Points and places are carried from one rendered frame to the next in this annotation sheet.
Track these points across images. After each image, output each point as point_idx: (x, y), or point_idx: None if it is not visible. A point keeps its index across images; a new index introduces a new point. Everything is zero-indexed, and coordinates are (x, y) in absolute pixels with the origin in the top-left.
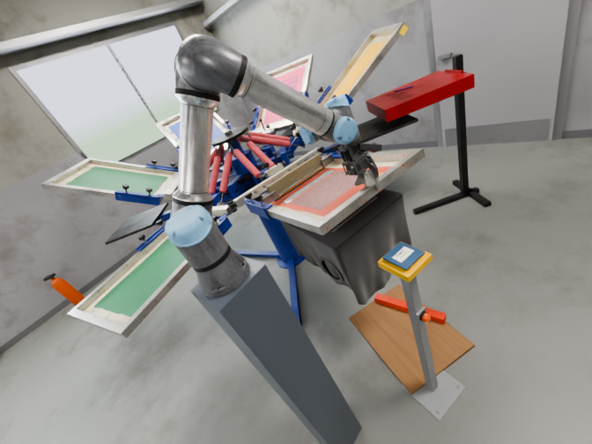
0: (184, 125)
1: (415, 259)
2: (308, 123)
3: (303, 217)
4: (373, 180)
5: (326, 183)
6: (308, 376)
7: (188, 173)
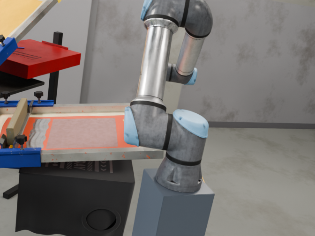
0: (166, 44)
1: None
2: (193, 66)
3: (126, 148)
4: None
5: (67, 129)
6: None
7: (164, 82)
